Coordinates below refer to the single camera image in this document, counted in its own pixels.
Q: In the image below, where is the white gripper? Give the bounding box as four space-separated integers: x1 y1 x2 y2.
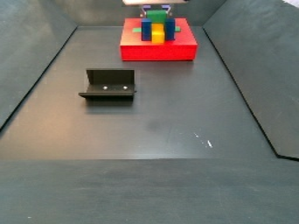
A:
122 0 190 18

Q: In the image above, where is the green stepped arch block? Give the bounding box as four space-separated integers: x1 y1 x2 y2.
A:
140 10 181 32

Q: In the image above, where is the red slotted board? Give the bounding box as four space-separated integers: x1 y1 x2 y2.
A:
118 18 198 61

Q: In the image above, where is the blue block left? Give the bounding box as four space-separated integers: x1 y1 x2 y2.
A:
141 18 152 41

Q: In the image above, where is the blue block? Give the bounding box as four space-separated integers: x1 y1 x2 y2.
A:
164 17 174 41
141 18 152 41

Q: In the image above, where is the blue block right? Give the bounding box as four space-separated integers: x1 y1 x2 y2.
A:
164 17 174 41

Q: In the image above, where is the yellow arch block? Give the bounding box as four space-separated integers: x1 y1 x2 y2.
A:
152 23 164 44

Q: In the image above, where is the black angled bracket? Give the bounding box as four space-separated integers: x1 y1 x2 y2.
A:
78 68 136 99

